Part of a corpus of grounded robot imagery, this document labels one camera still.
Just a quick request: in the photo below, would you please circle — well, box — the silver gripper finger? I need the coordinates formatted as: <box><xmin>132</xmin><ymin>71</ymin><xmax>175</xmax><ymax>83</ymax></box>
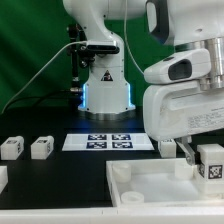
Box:
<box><xmin>176</xmin><ymin>136</ymin><xmax>196</xmax><ymax>165</ymax></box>

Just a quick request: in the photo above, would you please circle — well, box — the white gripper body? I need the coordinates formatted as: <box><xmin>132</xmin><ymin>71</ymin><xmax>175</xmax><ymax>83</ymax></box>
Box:
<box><xmin>143</xmin><ymin>49</ymin><xmax>224</xmax><ymax>141</ymax></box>

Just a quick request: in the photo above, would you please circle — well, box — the white square tabletop tray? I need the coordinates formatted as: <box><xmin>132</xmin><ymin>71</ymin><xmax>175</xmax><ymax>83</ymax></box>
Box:
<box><xmin>106</xmin><ymin>158</ymin><xmax>224</xmax><ymax>207</ymax></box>

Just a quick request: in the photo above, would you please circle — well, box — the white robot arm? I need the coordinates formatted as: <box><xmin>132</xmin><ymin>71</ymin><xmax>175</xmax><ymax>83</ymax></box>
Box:
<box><xmin>63</xmin><ymin>0</ymin><xmax>224</xmax><ymax>165</ymax></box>

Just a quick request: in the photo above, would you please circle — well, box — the white sheet with tags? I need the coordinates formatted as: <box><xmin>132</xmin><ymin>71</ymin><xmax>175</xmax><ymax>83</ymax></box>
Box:
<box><xmin>62</xmin><ymin>133</ymin><xmax>154</xmax><ymax>151</ymax></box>

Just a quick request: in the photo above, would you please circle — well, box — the white block left edge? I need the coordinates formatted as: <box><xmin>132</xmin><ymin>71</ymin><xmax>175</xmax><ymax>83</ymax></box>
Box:
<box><xmin>0</xmin><ymin>166</ymin><xmax>8</xmax><ymax>194</ymax></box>

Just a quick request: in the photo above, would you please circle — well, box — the white front rail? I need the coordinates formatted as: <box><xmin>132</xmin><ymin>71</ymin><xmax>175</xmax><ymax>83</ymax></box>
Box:
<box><xmin>0</xmin><ymin>207</ymin><xmax>224</xmax><ymax>224</ymax></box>

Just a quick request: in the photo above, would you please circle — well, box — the black camera on mount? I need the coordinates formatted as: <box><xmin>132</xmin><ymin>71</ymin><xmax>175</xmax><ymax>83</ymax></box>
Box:
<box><xmin>81</xmin><ymin>40</ymin><xmax>120</xmax><ymax>54</ymax></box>

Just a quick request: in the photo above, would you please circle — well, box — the black camera stand pole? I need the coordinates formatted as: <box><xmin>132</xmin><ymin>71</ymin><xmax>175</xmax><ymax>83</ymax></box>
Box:
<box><xmin>67</xmin><ymin>24</ymin><xmax>83</xmax><ymax>108</ymax></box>

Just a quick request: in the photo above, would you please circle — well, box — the black cable on table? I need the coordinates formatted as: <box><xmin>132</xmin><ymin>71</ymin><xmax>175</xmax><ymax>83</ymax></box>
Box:
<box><xmin>3</xmin><ymin>88</ymin><xmax>84</xmax><ymax>113</ymax></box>

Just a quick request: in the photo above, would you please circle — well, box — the grey camera cable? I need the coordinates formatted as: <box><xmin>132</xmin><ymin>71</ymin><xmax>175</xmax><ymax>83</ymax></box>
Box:
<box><xmin>0</xmin><ymin>40</ymin><xmax>88</xmax><ymax>115</ymax></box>

